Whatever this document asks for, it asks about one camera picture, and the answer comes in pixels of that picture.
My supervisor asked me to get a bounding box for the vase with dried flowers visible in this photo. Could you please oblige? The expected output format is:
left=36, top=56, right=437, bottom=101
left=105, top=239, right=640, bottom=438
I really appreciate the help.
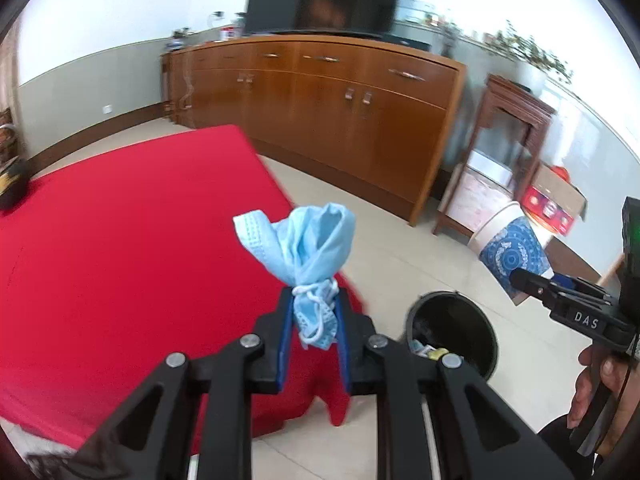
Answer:
left=440, top=20, right=458, bottom=58

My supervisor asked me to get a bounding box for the black sound bar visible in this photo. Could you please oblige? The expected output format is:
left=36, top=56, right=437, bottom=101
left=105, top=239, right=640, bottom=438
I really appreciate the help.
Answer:
left=382, top=32, right=432, bottom=51

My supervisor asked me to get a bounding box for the white hanging cable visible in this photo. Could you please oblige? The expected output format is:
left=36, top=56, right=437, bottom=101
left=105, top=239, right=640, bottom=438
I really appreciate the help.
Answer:
left=180, top=55, right=196, bottom=111

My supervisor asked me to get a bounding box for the black cast iron teapot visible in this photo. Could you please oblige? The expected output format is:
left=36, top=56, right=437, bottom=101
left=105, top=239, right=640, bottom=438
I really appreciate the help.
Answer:
left=0, top=122, right=30, bottom=211

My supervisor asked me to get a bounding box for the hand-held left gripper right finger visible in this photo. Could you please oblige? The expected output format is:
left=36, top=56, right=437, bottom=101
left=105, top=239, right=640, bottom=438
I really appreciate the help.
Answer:
left=332, top=290, right=576, bottom=480

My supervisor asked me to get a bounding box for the black trash bin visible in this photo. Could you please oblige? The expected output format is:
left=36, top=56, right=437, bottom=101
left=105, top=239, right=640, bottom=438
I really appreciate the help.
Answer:
left=404, top=291, right=500, bottom=386

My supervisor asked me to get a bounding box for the small dark side table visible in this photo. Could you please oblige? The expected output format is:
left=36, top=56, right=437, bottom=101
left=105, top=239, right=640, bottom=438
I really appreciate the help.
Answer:
left=160, top=52, right=173, bottom=121

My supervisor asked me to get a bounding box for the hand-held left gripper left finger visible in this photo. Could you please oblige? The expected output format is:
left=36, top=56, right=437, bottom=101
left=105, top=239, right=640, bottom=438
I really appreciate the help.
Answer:
left=70, top=287, right=296, bottom=480

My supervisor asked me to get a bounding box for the blue face mask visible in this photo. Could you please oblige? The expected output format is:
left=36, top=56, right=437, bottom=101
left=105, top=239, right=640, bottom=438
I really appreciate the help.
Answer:
left=233, top=203, right=357, bottom=352

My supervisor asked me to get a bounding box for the cardboard box red print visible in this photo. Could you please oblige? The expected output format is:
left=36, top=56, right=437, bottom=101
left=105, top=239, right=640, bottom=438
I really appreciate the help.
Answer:
left=521, top=164, right=588, bottom=236

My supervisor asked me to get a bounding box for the blue patterned paper cup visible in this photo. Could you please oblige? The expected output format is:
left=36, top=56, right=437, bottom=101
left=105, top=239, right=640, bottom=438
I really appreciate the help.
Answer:
left=478, top=216, right=556, bottom=306

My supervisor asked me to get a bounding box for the bottles and red-lid jar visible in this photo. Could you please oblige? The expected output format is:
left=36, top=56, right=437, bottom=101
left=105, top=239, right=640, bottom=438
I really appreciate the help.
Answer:
left=220, top=12, right=246, bottom=41

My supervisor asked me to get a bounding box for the long wooden sideboard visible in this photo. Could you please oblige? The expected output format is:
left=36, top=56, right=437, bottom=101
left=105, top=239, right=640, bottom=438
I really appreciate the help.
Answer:
left=161, top=35, right=467, bottom=226

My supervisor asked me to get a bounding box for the red tablecloth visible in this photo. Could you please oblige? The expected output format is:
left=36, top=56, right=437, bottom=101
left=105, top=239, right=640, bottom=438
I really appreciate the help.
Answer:
left=0, top=125, right=368, bottom=448

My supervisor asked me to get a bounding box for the pink floral box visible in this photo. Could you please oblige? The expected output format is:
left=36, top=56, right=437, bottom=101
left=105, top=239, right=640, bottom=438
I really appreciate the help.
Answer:
left=450, top=170, right=513, bottom=226

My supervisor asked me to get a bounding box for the carved wooden stand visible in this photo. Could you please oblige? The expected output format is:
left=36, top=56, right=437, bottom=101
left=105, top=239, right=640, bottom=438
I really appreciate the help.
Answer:
left=432, top=74, right=557, bottom=241

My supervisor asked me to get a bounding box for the person's right hand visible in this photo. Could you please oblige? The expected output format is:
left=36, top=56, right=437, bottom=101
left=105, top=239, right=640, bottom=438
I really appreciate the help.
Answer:
left=567, top=342, right=631, bottom=429

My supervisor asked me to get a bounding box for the white floral bucket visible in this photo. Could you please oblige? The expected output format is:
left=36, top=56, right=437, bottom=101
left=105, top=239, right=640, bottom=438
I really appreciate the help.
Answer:
left=469, top=201, right=523, bottom=253

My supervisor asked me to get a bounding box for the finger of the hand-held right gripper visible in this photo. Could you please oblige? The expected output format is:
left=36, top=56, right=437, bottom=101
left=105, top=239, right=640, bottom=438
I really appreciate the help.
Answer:
left=555, top=276, right=618, bottom=303
left=509, top=267, right=561, bottom=311

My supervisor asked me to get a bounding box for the white box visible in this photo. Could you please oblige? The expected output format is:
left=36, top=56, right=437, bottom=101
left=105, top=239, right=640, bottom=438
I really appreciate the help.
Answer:
left=467, top=150, right=516, bottom=186

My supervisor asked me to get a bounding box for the potted plant white vase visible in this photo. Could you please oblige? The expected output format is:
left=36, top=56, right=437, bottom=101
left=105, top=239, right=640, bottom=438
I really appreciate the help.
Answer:
left=492, top=20, right=573, bottom=86

